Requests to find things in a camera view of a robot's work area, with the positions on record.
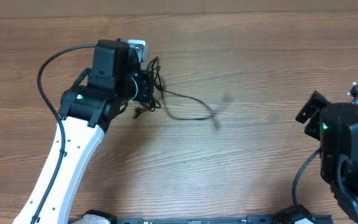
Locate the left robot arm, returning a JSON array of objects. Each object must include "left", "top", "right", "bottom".
[{"left": 14, "top": 39, "right": 154, "bottom": 223}]

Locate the black USB cable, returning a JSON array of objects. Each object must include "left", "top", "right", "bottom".
[{"left": 133, "top": 55, "right": 222, "bottom": 129}]

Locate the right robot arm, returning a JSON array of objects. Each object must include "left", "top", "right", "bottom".
[{"left": 296, "top": 91, "right": 358, "bottom": 223}]

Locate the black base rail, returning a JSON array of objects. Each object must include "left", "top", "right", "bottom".
[{"left": 113, "top": 214, "right": 334, "bottom": 224}]

